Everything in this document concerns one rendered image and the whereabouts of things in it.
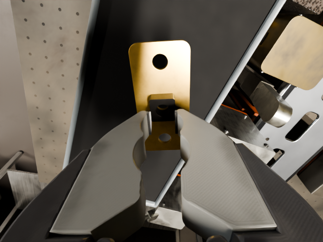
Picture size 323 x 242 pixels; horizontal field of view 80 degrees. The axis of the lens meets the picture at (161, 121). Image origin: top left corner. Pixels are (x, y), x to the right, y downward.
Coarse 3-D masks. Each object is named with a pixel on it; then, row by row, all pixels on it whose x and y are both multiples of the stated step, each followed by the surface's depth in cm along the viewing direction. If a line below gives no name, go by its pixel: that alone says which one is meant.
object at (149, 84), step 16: (144, 48) 12; (160, 48) 12; (176, 48) 12; (144, 64) 12; (176, 64) 12; (144, 80) 13; (160, 80) 13; (176, 80) 13; (144, 96) 13; (160, 96) 13; (176, 96) 13; (160, 112) 14; (160, 128) 15; (160, 144) 16; (176, 144) 16
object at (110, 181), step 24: (144, 120) 11; (96, 144) 9; (120, 144) 9; (144, 144) 10; (96, 168) 8; (120, 168) 8; (72, 192) 7; (96, 192) 7; (120, 192) 7; (144, 192) 8; (72, 216) 6; (96, 216) 6; (120, 216) 6; (144, 216) 7; (96, 240) 6; (120, 240) 7
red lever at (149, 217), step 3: (150, 210) 47; (153, 210) 47; (147, 213) 46; (150, 213) 46; (153, 213) 46; (156, 213) 47; (147, 216) 46; (150, 216) 46; (153, 216) 46; (156, 216) 46; (147, 219) 46; (150, 219) 46; (153, 219) 47
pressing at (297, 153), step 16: (288, 96) 37; (304, 96) 37; (320, 96) 37; (304, 112) 39; (320, 112) 39; (272, 128) 41; (288, 128) 41; (320, 128) 41; (272, 144) 43; (288, 144) 43; (304, 144) 43; (320, 144) 43; (288, 160) 46; (304, 160) 46; (288, 176) 48
